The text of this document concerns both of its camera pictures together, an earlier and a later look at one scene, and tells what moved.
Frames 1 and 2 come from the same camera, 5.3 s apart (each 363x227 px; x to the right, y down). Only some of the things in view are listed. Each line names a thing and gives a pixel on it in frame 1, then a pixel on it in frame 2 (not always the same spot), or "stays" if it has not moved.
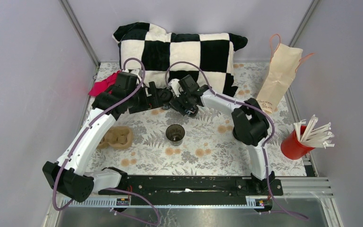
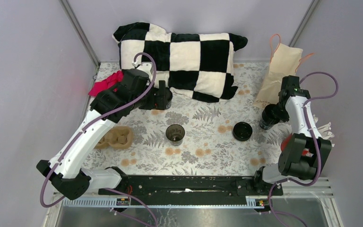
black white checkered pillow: x=148 y=47 stays
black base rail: x=197 y=186 stays
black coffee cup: x=175 y=133 stays
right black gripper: x=177 y=101 to x=276 y=113
